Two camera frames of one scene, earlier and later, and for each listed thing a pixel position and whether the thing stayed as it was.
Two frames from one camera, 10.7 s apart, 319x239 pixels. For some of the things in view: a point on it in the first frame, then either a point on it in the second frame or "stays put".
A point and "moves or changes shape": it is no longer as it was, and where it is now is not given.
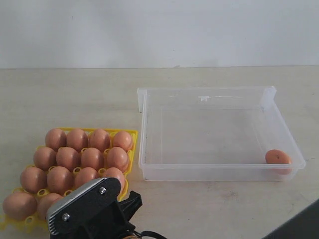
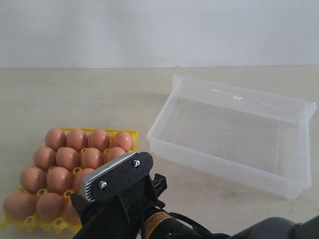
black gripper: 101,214 → 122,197
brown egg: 99,139 stays put
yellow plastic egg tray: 67,161 stays put
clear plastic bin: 207,134 moves or changes shape
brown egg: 91,157 stays put
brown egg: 85,175 stays put
